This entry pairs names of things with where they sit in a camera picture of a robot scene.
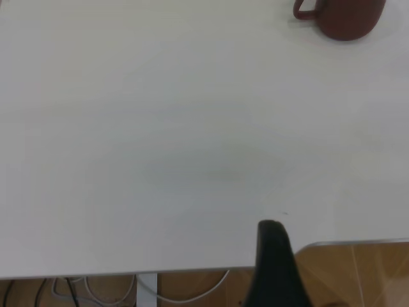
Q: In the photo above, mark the red ceramic mug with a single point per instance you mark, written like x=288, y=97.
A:
x=345, y=19

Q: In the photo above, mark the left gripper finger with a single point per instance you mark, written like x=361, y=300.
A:
x=274, y=272

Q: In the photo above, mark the white table leg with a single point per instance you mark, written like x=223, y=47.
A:
x=147, y=291

